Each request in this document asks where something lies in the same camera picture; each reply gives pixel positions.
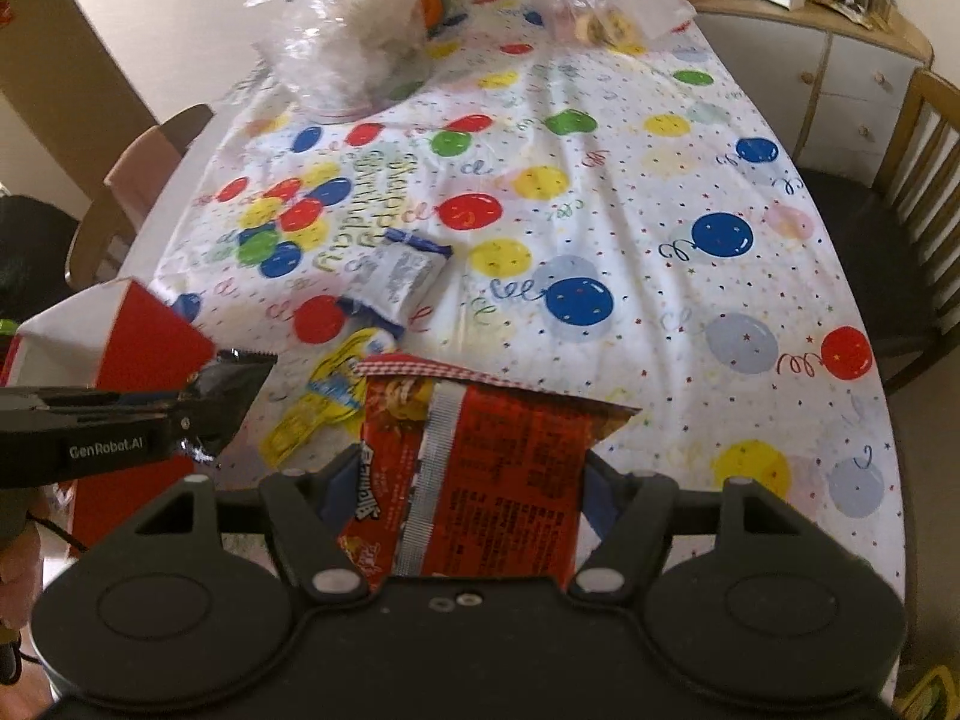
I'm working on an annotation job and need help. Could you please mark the dark cloth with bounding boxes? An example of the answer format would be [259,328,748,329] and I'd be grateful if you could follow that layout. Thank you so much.
[0,195,85,317]

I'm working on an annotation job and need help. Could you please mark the yellow green bag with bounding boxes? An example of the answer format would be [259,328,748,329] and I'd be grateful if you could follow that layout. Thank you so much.
[891,658,960,720]

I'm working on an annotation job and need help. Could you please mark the red snack packet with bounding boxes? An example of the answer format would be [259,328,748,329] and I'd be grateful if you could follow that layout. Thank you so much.
[336,352,644,595]

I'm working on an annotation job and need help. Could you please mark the pale yellow small box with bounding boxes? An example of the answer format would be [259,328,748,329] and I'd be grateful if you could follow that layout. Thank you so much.
[572,7,640,47]

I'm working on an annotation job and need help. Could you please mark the balloon print tablecloth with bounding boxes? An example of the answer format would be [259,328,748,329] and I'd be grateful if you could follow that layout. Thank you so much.
[120,0,901,695]

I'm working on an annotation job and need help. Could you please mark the large clear plastic bag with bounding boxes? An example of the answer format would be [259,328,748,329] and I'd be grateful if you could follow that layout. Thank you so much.
[246,0,452,119]

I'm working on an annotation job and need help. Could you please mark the black glossy snack packet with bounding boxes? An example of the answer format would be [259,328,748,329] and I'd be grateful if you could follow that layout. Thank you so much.
[180,348,278,467]

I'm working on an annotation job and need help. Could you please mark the light wooden chair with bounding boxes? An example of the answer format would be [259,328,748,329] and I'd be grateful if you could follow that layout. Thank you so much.
[67,103,216,290]

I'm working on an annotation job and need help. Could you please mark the dark seat wooden chair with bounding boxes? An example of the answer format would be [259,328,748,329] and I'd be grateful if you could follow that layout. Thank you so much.
[793,67,960,392]

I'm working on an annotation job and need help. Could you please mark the black cable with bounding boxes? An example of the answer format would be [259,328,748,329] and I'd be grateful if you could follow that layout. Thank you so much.
[21,506,87,560]

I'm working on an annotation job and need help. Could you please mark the red cardboard box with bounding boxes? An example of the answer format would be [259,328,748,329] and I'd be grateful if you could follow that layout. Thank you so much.
[0,277,218,550]

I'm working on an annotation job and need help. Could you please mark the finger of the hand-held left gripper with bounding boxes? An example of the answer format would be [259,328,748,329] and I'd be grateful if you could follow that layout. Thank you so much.
[0,369,205,422]
[169,416,223,467]

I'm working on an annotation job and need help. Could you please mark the white blue snack packet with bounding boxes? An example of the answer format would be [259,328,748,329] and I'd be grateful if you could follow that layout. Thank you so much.
[339,228,452,325]

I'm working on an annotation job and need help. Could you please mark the white drawer cabinet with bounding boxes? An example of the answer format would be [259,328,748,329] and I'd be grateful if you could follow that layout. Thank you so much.
[691,0,935,182]

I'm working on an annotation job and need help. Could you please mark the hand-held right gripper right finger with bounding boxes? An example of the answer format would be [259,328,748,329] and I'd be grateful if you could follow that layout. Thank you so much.
[568,454,800,602]

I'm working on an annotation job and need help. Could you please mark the yellow cartoon snack packet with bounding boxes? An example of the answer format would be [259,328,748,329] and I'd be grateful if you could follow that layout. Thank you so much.
[258,326,400,467]

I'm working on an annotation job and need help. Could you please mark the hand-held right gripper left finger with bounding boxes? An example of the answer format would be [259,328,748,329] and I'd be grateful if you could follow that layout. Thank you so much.
[139,446,362,601]

